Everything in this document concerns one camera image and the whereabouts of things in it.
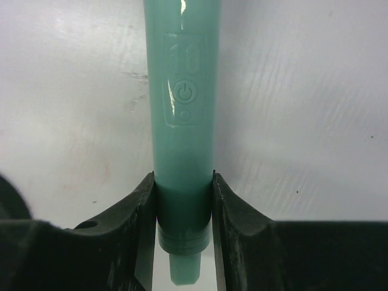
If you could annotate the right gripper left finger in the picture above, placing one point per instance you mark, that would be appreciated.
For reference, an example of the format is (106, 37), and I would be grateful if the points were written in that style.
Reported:
(110, 251)

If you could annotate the teal microphone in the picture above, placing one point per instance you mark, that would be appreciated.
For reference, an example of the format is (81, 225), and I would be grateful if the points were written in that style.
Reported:
(182, 39)

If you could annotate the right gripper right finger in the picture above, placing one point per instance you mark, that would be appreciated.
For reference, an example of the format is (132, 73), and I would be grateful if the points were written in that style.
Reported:
(254, 252)

